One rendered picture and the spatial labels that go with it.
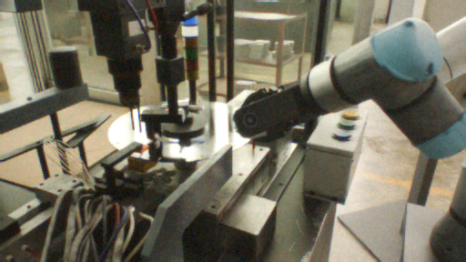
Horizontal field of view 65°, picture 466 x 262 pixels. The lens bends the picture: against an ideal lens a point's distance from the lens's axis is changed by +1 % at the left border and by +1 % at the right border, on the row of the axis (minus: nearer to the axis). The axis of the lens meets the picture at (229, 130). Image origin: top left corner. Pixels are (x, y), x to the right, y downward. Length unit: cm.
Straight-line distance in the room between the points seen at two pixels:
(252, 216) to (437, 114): 41
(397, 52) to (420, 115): 9
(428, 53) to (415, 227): 55
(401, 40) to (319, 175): 53
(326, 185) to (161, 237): 53
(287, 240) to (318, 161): 21
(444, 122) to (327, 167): 43
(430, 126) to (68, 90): 67
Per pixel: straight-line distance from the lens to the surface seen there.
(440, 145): 54
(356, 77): 48
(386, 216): 220
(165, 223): 50
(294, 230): 84
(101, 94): 164
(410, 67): 45
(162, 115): 73
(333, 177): 91
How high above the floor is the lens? 129
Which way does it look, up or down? 25 degrees down
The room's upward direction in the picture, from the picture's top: straight up
